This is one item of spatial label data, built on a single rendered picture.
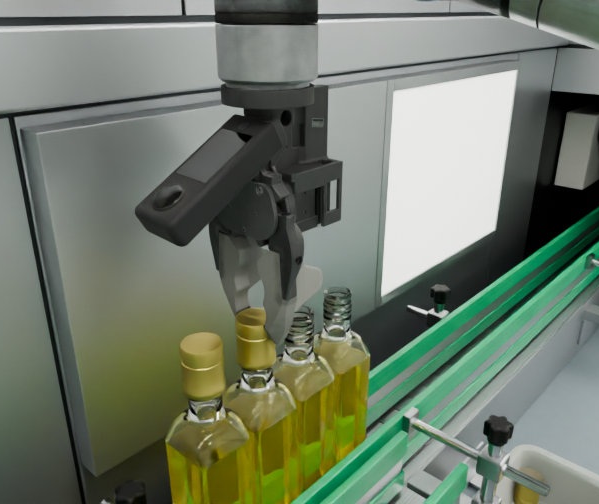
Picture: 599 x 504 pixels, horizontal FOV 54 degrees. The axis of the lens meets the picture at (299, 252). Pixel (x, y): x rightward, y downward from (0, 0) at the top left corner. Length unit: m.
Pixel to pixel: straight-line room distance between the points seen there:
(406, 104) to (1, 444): 0.64
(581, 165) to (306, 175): 1.16
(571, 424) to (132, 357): 0.78
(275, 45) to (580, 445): 0.86
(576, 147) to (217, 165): 1.23
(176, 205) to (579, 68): 1.12
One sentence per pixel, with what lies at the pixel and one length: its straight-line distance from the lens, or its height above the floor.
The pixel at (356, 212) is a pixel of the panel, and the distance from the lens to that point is 0.79.
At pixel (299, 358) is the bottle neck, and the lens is 0.56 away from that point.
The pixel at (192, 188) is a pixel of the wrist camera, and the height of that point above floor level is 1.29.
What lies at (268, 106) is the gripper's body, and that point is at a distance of 0.43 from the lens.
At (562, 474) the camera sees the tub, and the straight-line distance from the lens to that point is 0.92.
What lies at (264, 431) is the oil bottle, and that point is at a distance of 0.53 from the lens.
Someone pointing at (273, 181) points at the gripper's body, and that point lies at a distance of 0.44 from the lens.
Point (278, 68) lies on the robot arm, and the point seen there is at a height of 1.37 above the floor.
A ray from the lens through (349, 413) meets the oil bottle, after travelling 0.64.
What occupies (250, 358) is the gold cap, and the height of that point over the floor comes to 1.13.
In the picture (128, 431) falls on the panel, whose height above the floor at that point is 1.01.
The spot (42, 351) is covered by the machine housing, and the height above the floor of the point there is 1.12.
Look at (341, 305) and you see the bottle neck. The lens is 0.58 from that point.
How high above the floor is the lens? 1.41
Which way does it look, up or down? 23 degrees down
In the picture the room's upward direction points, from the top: straight up
